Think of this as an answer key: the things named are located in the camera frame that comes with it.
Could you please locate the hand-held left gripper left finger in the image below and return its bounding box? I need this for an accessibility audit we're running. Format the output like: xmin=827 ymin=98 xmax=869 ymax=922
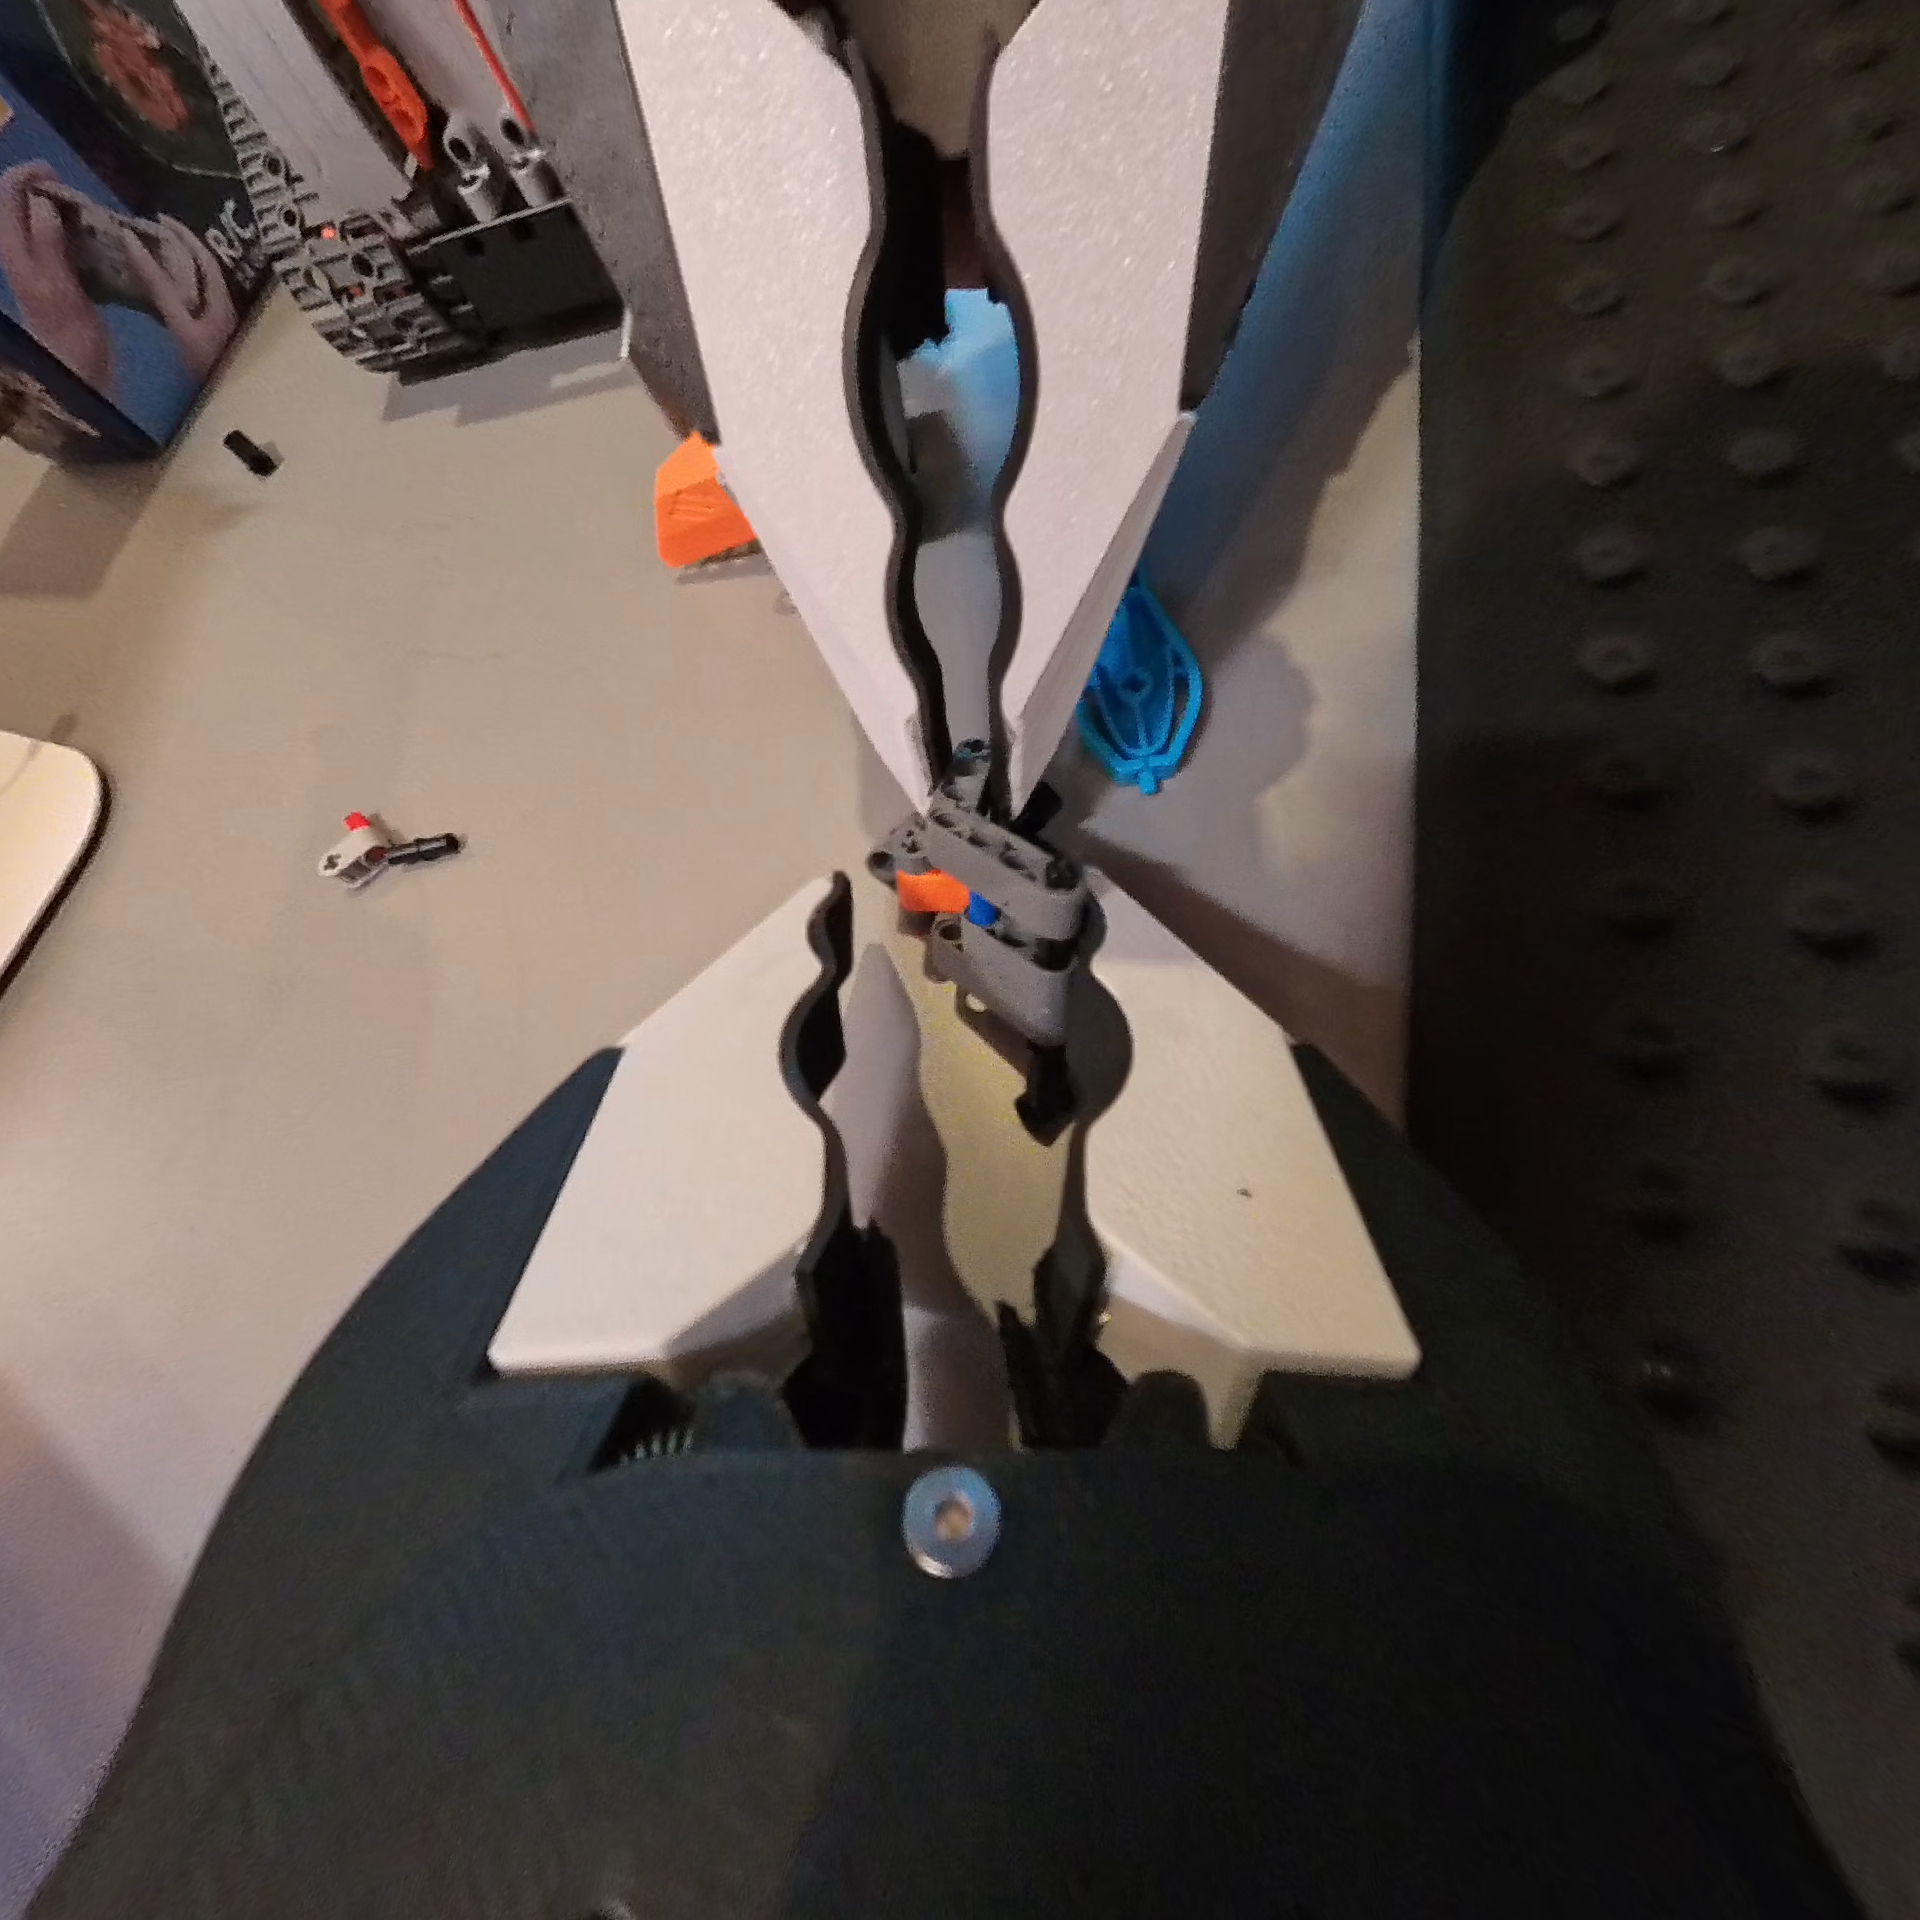
xmin=490 ymin=870 xmax=857 ymax=1377

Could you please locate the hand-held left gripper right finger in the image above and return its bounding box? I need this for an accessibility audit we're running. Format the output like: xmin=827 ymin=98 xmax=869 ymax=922
xmin=1068 ymin=894 xmax=1417 ymax=1377

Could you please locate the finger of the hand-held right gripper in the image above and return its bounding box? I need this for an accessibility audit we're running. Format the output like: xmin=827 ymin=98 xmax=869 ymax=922
xmin=617 ymin=0 xmax=950 ymax=811
xmin=981 ymin=0 xmax=1238 ymax=802

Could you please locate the grey orange brick assembly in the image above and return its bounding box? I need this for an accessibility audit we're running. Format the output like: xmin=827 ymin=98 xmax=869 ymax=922
xmin=883 ymin=865 xmax=1113 ymax=1137

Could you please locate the grey tracked toy robot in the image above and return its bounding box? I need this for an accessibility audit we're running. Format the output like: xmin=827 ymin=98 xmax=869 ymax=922
xmin=206 ymin=0 xmax=629 ymax=379

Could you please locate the light blue brick separator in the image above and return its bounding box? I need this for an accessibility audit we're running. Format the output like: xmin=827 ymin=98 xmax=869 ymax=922
xmin=1071 ymin=578 xmax=1210 ymax=795

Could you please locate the blue robot kit box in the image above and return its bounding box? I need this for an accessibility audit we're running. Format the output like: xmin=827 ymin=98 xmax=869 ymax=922
xmin=0 ymin=0 xmax=284 ymax=463

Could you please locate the black dimpled mat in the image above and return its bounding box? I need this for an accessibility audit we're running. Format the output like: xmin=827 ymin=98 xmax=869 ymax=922
xmin=1408 ymin=0 xmax=1920 ymax=1920

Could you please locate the white stand base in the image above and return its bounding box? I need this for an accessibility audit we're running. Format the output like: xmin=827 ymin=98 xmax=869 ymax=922
xmin=0 ymin=730 xmax=109 ymax=984

